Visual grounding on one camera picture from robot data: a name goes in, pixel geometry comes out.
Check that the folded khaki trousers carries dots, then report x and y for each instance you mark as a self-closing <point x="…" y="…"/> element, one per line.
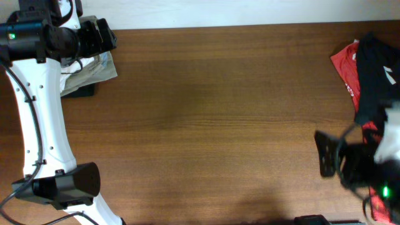
<point x="93" y="62"/>

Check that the red garment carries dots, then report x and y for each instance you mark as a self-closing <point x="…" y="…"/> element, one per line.
<point x="345" y="63"/>

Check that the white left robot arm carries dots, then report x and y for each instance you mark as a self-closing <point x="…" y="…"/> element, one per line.
<point x="37" y="41"/>

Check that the black t-shirt with white mark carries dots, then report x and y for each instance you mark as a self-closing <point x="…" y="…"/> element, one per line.
<point x="378" y="73"/>

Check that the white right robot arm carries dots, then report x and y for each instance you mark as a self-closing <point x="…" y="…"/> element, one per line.
<point x="388" y="148"/>

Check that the folded black garment under trousers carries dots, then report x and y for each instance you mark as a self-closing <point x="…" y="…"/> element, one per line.
<point x="82" y="92"/>

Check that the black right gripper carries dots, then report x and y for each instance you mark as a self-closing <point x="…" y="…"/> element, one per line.
<point x="354" y="163"/>

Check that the white printed t-shirt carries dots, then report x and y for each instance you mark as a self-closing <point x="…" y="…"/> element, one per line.
<point x="95" y="69"/>

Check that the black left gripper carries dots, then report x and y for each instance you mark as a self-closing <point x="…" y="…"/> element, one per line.
<point x="94" y="45"/>

